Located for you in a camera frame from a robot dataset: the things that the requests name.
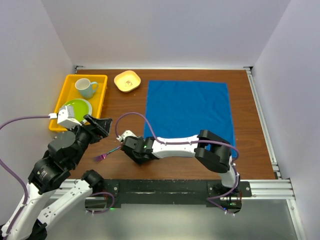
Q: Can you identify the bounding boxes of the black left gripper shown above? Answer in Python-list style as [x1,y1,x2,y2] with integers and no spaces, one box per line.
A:
[65,113,113,167]

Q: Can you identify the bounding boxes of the blue cloth napkin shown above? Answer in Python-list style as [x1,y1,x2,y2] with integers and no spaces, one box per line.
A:
[143,80,236,146]

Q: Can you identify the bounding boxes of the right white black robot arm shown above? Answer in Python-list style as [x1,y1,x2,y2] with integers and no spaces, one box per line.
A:
[117,130,241,198]

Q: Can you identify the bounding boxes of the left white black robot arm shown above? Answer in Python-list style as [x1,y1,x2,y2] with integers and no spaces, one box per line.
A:
[0,114,112,240]

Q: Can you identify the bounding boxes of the green plate white rim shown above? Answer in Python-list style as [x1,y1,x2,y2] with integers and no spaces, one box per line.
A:
[59,98,93,124]

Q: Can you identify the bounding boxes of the light blue ceramic mug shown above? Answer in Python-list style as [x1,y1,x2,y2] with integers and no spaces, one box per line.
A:
[75,78,98,99]

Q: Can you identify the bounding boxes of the iridescent metal fork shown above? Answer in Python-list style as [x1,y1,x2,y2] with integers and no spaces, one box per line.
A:
[93,145,121,162]

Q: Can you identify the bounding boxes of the yellow plastic tray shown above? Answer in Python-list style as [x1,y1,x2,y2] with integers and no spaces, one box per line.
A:
[54,74,108,125]

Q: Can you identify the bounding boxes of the yellow square bowl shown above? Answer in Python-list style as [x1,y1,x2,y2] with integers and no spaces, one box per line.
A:
[114,70,141,93]

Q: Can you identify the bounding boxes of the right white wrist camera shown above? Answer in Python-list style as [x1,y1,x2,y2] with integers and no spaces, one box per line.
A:
[116,130,137,143]

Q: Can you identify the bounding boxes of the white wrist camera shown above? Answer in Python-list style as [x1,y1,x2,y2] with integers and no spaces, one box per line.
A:
[48,105,83,130]
[116,130,137,143]

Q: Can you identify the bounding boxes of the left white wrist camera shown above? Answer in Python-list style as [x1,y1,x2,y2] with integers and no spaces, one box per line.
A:
[48,105,83,130]

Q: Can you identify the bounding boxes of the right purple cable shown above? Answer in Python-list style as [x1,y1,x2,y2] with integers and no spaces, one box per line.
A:
[115,112,242,217]

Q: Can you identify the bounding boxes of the purple cable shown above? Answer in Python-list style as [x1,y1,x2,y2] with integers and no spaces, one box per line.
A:
[115,112,242,217]
[0,114,116,236]

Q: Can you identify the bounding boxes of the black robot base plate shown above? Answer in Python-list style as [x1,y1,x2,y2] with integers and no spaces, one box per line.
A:
[92,179,252,210]

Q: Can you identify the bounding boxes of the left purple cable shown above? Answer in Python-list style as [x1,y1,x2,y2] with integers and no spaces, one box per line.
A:
[0,114,116,236]

